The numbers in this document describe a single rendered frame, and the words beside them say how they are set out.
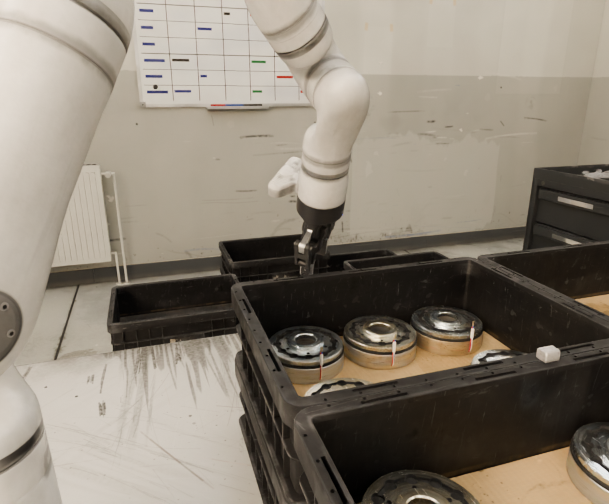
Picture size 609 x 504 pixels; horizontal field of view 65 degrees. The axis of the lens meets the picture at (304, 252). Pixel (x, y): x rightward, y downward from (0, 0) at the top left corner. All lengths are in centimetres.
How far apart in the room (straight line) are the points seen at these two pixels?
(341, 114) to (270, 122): 277
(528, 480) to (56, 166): 49
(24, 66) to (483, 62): 387
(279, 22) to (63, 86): 26
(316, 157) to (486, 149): 357
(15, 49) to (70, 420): 61
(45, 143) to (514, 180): 421
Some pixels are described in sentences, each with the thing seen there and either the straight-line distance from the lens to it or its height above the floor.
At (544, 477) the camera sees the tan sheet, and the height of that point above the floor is 83.
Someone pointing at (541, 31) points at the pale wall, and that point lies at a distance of 445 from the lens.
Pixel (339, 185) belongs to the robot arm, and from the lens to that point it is 70.
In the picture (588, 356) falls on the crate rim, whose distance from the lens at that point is 57.
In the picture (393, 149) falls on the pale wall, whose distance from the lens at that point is 374.
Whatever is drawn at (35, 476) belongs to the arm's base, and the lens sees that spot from 46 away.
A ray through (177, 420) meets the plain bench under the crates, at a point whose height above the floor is 70.
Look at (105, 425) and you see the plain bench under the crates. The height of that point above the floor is 70.
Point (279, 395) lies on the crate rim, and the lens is 45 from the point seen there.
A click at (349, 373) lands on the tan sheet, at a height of 83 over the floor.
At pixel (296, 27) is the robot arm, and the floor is 125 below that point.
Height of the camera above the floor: 118
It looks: 18 degrees down
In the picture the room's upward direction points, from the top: straight up
